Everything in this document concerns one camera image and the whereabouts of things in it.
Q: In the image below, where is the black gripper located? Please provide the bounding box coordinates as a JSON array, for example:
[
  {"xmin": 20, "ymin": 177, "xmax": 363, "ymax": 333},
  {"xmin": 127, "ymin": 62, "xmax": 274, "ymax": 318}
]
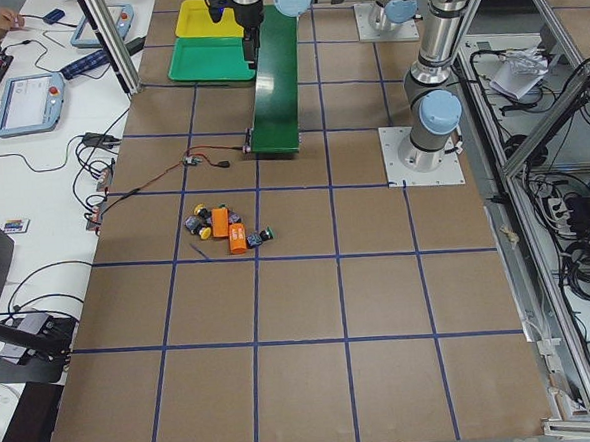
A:
[{"xmin": 204, "ymin": 0, "xmax": 264, "ymax": 66}]

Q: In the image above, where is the plain orange cylinder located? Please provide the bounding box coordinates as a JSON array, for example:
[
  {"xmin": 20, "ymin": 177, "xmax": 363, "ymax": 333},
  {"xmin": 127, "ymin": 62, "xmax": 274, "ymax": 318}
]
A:
[{"xmin": 211, "ymin": 206, "xmax": 229, "ymax": 239}]

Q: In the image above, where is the orange cylinder with 4680 label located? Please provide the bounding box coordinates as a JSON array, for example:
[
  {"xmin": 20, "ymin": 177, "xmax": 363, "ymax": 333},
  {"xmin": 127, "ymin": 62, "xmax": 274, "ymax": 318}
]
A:
[{"xmin": 228, "ymin": 222, "xmax": 248, "ymax": 255}]

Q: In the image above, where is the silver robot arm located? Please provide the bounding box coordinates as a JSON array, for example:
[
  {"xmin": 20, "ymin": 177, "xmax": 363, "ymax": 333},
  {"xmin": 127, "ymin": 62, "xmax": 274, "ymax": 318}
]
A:
[{"xmin": 273, "ymin": 0, "xmax": 480, "ymax": 130}]

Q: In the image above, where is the green plastic tray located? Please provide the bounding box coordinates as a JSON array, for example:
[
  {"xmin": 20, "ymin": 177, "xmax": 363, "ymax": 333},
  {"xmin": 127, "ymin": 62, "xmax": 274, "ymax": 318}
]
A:
[{"xmin": 168, "ymin": 37, "xmax": 256, "ymax": 83}]

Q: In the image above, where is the yellow plastic tray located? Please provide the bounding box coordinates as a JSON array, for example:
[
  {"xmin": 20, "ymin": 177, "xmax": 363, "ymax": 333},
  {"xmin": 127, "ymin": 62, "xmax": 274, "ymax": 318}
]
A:
[{"xmin": 175, "ymin": 0, "xmax": 243, "ymax": 38}]

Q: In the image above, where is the green conveyor belt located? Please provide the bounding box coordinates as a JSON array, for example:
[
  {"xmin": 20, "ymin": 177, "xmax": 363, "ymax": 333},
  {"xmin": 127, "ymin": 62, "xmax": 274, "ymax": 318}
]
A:
[{"xmin": 245, "ymin": 5, "xmax": 300, "ymax": 154}]

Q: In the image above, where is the black power adapter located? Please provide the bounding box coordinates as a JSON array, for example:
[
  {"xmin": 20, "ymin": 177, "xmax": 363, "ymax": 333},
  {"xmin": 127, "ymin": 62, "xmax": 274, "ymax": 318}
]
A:
[{"xmin": 125, "ymin": 37, "xmax": 146, "ymax": 56}]

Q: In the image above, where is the far blue teach pendant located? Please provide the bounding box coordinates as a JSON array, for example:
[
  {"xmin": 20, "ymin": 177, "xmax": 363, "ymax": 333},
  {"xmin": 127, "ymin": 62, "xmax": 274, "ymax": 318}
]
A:
[{"xmin": 68, "ymin": 1, "xmax": 137, "ymax": 50}]

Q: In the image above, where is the blue teach pendant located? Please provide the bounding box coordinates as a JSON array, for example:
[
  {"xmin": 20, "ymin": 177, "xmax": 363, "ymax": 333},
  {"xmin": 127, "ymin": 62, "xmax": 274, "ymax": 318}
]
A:
[
  {"xmin": 68, "ymin": 1, "xmax": 137, "ymax": 50},
  {"xmin": 0, "ymin": 72, "xmax": 65, "ymax": 139}
]

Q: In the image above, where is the small motor controller board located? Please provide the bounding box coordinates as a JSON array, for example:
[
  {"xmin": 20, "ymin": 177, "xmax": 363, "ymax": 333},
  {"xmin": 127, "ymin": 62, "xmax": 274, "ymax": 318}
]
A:
[{"xmin": 183, "ymin": 156, "xmax": 202, "ymax": 166}]

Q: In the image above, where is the blue plaid folded umbrella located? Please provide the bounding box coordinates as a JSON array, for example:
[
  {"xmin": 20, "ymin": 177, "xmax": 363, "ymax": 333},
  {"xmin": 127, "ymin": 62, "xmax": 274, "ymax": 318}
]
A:
[{"xmin": 59, "ymin": 49, "xmax": 109, "ymax": 81}]

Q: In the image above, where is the near blue teach pendant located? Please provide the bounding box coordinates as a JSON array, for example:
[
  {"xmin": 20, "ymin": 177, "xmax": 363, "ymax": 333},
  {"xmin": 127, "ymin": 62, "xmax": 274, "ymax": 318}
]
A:
[{"xmin": 0, "ymin": 72, "xmax": 65, "ymax": 139}]

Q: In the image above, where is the crumpled white paper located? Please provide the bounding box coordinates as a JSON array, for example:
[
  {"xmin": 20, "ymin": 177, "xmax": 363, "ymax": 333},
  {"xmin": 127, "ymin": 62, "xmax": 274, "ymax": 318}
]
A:
[{"xmin": 490, "ymin": 47, "xmax": 549, "ymax": 100}]

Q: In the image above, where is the small colour card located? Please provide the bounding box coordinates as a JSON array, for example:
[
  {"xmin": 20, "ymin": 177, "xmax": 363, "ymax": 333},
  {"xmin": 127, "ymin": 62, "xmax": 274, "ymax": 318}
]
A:
[{"xmin": 2, "ymin": 218, "xmax": 31, "ymax": 235}]

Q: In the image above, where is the white power strip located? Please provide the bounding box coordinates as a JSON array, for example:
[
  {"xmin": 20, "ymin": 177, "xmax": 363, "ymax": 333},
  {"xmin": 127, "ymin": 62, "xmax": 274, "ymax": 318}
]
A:
[{"xmin": 544, "ymin": 196, "xmax": 571, "ymax": 233}]

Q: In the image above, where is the red black power cable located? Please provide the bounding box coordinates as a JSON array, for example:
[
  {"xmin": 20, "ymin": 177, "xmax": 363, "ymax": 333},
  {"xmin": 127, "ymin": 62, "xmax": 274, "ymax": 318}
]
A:
[{"xmin": 89, "ymin": 142, "xmax": 249, "ymax": 214}]

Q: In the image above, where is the aluminium frame post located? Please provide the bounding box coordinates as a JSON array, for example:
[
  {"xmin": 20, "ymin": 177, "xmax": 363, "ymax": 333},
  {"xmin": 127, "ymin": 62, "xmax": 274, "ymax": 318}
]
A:
[{"xmin": 76, "ymin": 0, "xmax": 142, "ymax": 96}]

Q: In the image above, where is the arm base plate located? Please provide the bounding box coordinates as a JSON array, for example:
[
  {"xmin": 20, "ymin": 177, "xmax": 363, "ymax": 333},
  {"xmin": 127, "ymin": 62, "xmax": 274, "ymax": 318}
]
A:
[
  {"xmin": 378, "ymin": 126, "xmax": 466, "ymax": 188},
  {"xmin": 353, "ymin": 0, "xmax": 419, "ymax": 42}
]

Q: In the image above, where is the black camera stand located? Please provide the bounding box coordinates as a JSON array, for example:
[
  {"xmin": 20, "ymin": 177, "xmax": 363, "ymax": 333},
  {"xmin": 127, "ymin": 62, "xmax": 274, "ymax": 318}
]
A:
[{"xmin": 0, "ymin": 229, "xmax": 77, "ymax": 384}]

